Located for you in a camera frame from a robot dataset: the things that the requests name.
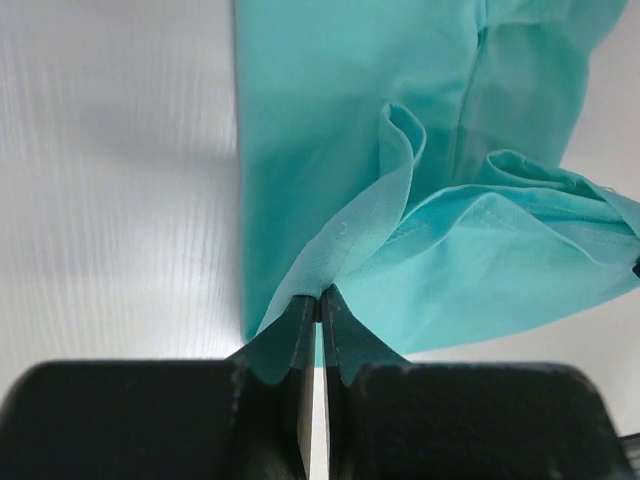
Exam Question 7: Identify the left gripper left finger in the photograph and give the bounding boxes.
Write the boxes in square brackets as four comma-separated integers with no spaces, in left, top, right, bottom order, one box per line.
[1,297,315,479]

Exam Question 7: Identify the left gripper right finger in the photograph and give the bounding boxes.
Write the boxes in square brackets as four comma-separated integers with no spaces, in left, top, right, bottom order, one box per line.
[319,287,628,479]

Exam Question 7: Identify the teal t shirt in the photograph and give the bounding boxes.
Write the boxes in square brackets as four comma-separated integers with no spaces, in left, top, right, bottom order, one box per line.
[235,1,639,354]

